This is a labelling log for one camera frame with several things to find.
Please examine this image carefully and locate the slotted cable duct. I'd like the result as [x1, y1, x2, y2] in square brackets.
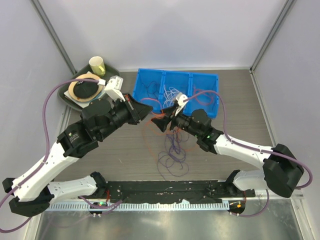
[47, 200, 230, 212]

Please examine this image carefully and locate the blue three-compartment bin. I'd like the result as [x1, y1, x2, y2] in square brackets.
[132, 68, 219, 114]

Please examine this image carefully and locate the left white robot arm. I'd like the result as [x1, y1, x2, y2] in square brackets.
[2, 93, 153, 217]

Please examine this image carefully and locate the yellow-green mug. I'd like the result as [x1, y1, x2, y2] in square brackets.
[88, 56, 106, 77]

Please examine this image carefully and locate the left corner aluminium post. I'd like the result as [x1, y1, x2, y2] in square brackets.
[30, 0, 77, 75]

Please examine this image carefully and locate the black round disc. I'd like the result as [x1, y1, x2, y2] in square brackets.
[73, 81, 99, 99]

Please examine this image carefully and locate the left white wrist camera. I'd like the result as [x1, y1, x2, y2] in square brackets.
[98, 75, 125, 102]

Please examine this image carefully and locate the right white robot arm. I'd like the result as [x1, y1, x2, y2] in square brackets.
[152, 107, 304, 198]

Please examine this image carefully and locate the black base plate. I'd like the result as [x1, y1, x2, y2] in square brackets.
[107, 180, 256, 204]

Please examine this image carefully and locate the purple wire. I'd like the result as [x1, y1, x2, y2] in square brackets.
[157, 129, 191, 181]
[141, 79, 161, 100]

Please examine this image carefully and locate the corner aluminium post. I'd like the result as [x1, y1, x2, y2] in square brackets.
[30, 0, 77, 75]
[249, 0, 296, 73]

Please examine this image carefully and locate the white paper pad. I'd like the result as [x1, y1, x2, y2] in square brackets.
[62, 81, 106, 111]

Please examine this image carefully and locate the right corner aluminium post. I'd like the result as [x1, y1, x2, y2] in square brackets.
[249, 0, 296, 73]

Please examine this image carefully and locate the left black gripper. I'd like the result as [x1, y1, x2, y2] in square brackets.
[98, 93, 154, 141]

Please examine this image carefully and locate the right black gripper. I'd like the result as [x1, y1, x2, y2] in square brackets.
[151, 105, 201, 139]

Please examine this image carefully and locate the tan tape roll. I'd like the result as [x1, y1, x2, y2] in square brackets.
[68, 73, 103, 103]

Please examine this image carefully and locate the white wire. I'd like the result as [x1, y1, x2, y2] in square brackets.
[162, 83, 181, 106]

